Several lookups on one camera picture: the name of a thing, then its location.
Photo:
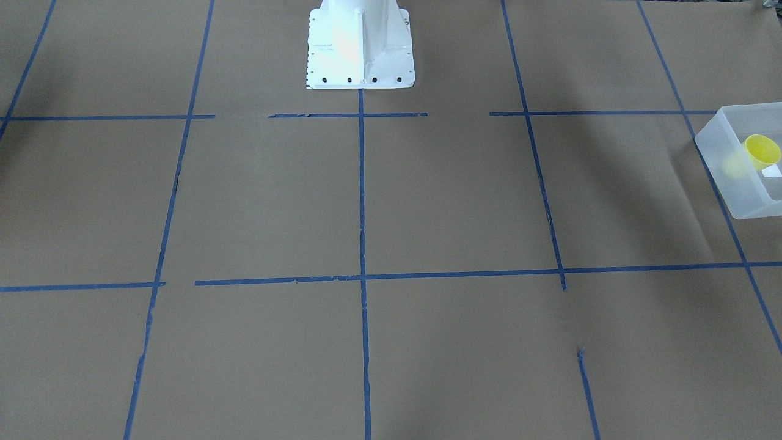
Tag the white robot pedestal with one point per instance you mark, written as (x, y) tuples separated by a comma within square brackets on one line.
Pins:
[(359, 45)]

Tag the white label sticker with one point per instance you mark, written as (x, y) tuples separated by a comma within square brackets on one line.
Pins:
[(772, 171)]

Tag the yellow plastic cup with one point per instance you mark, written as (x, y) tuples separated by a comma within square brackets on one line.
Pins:
[(762, 151)]

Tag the clear plastic storage box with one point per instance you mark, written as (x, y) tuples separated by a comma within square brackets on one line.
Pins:
[(744, 191)]

